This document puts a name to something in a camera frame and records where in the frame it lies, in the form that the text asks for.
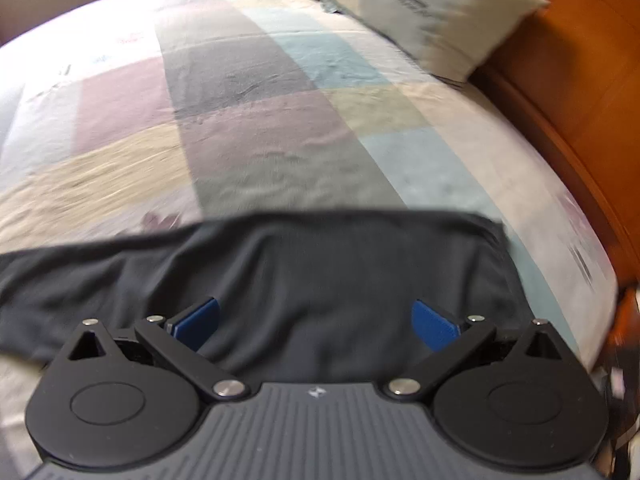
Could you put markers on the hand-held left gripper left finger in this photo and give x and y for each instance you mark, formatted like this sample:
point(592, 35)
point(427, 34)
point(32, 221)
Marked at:
point(197, 322)

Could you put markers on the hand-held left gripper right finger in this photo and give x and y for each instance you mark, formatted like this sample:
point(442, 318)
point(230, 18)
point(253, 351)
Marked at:
point(432, 325)

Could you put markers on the dark grey sweater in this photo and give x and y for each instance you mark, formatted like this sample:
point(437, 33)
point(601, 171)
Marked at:
point(300, 280)

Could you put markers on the bed with patchwork sheet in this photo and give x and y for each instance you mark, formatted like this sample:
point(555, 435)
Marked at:
point(275, 125)

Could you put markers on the orange wooden headboard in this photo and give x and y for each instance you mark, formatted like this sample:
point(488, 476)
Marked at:
point(585, 85)

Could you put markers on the cream printed pillow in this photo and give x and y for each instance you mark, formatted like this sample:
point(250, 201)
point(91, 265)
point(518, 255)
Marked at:
point(425, 10)

